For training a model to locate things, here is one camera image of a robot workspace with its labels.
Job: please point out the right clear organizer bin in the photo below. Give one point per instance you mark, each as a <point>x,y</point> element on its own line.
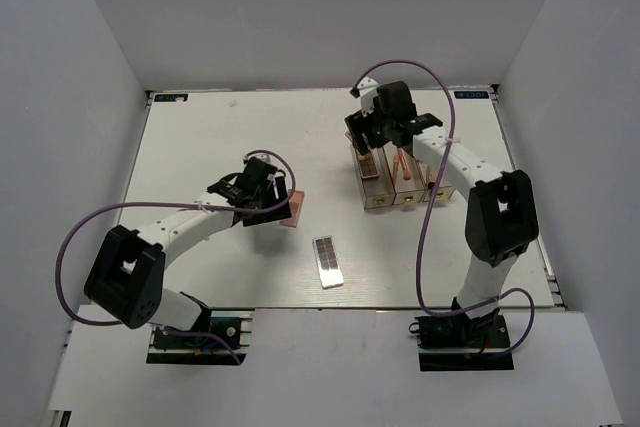
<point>445,189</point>

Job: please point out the pink blush palette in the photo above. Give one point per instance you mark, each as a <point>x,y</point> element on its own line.
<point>295,205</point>

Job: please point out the middle clear organizer bin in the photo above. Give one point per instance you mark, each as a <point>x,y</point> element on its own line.
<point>405,192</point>

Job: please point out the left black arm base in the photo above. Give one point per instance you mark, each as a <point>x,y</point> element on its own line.
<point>227,344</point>

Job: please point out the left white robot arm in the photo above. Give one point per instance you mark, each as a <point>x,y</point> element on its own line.
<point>127,277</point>

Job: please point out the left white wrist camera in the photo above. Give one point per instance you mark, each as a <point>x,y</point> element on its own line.
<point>261,156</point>

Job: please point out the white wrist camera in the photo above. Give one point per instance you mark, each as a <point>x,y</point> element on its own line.
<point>261,156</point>
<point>365,91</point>

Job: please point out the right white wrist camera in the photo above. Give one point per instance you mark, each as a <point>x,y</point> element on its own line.
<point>365,91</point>

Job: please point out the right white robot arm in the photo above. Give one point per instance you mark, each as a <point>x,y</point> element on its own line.
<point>501,220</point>

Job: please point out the silver eyeshadow palette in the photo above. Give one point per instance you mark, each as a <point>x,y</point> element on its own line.
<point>329,271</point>

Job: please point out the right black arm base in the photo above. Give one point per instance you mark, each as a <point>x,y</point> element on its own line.
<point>455,344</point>

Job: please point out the clear organizer bin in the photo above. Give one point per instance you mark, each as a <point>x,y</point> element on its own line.
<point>377,193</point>
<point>445,189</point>
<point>405,192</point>

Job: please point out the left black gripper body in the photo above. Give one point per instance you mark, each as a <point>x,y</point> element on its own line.
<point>281,212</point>

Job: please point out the pink makeup brush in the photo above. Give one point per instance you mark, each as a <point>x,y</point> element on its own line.
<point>406,173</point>

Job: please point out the left clear organizer bin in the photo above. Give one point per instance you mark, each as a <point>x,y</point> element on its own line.
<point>377,193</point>

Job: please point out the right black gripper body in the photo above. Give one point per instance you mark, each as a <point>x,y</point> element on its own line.
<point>375,128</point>

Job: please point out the brown eyeshadow palette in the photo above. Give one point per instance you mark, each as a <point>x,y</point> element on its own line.
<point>367,166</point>

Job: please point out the orange makeup brush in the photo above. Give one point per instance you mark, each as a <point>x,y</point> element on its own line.
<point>395,168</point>

